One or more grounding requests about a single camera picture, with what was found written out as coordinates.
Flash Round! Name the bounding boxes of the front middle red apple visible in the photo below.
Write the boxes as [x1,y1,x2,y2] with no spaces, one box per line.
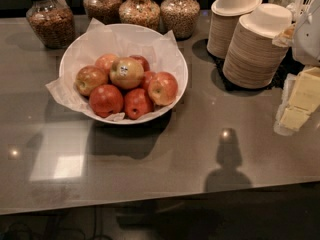
[124,88,154,120]

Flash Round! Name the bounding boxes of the left yellow-red apple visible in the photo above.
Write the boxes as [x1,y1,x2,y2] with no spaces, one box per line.
[75,65,108,96]

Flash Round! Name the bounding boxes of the white bowl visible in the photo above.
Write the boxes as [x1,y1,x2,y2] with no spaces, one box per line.
[58,23,189,126]

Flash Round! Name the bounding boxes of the yellow-red apple with sticker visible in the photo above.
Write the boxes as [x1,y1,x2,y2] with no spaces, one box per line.
[109,57,144,90]

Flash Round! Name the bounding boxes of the front left red apple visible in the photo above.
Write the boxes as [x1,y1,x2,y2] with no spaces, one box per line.
[89,84,124,118]

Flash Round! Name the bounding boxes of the stack paper bowls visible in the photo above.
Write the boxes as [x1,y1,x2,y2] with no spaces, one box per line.
[207,0,262,59]
[222,3,292,89]

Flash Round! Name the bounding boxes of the back left apple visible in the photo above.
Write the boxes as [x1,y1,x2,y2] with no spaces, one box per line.
[95,53,118,74]

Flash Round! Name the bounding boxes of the black mat under bowls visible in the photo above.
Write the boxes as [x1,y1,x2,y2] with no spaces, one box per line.
[211,49,304,92]

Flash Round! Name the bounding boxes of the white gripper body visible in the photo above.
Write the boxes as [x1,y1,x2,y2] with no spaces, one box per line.
[292,0,320,66]

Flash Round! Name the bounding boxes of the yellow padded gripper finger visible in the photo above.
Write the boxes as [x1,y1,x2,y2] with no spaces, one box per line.
[274,66,320,136]
[272,24,295,48]

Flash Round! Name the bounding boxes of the left glass cereal jar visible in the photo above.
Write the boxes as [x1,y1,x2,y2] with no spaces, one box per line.
[26,0,75,49]

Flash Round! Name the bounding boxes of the back stack paper bowls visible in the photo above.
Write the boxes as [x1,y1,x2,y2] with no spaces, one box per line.
[207,0,262,59]

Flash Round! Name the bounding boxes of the glass cereal jar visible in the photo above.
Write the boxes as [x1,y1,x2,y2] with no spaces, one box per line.
[26,0,75,49]
[160,0,200,39]
[119,0,160,31]
[83,0,122,24]

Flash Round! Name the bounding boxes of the back right red apple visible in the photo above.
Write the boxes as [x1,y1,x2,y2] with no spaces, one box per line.
[130,55,150,71]

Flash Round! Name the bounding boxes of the front stack paper bowls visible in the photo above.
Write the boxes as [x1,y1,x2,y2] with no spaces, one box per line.
[222,3,292,89]

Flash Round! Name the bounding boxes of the right red-yellow apple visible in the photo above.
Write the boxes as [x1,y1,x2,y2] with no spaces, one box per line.
[148,71,178,106]

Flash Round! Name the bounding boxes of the white paper liner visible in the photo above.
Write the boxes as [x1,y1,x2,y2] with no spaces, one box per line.
[45,17,186,123]

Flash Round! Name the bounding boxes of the middle hidden red apple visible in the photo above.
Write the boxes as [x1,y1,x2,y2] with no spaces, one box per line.
[140,71,155,91]

